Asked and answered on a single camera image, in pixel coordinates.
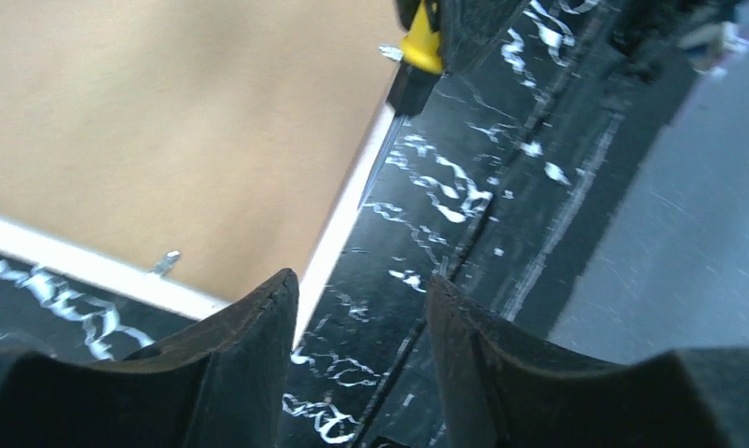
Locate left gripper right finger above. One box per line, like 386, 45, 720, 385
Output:
426, 277, 749, 447

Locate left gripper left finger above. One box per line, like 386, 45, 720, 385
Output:
0, 269, 298, 447

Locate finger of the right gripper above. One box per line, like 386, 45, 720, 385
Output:
439, 0, 528, 75

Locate yellow handled screwdriver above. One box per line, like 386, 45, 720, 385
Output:
356, 0, 444, 212

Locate white wooden photo frame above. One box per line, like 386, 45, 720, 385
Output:
0, 1, 401, 329

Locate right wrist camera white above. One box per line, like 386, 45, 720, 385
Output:
677, 21, 749, 76

